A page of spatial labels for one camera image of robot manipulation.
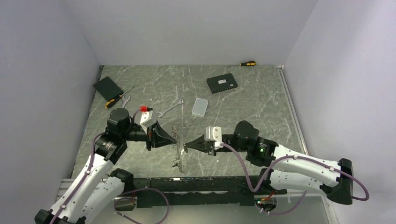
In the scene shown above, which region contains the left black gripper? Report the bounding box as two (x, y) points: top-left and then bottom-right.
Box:
(121, 119), (176, 151)

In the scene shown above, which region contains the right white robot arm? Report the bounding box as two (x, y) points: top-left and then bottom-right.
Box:
(184, 120), (353, 205)

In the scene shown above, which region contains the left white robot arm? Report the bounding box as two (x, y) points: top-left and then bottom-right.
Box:
(35, 106), (177, 224)

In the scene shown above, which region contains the grey plastic box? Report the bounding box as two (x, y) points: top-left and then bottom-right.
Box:
(191, 98), (209, 118)

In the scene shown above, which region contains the small silver wrench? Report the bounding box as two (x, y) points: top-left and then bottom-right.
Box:
(157, 99), (184, 118)

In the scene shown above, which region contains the large silver wrench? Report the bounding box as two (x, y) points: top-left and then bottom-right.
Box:
(121, 95), (131, 108)

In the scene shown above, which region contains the yellow black screwdriver near box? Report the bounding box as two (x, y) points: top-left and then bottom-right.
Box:
(105, 86), (134, 109)

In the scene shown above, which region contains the black flat box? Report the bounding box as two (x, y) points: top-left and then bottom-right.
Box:
(93, 77), (124, 101)

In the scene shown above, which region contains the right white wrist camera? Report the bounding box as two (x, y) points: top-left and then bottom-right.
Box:
(204, 126), (223, 150)

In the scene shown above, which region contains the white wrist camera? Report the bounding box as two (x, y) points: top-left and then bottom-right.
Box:
(140, 111), (157, 128)
(204, 126), (223, 150)

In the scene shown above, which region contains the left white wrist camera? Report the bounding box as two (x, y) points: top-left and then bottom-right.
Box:
(140, 111), (157, 128)

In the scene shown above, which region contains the black network switch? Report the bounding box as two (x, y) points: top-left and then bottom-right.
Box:
(206, 73), (238, 94)

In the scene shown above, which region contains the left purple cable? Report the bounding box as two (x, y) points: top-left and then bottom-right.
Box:
(49, 106), (170, 224)

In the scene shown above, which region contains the yellow black screwdriver at wall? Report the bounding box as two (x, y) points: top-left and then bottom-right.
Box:
(225, 61), (256, 67)

